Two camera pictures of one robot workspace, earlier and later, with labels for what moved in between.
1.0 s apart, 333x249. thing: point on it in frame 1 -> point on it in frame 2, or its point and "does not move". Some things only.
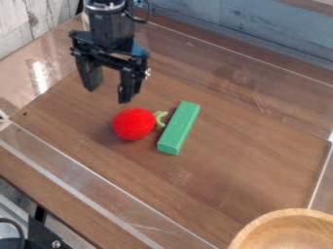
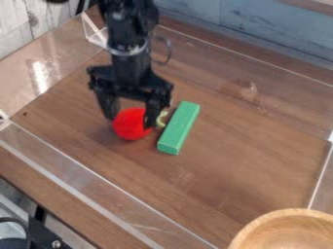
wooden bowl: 290,229 does not move
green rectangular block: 178,127 does not move
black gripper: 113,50 -> 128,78
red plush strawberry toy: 133,123 does not move
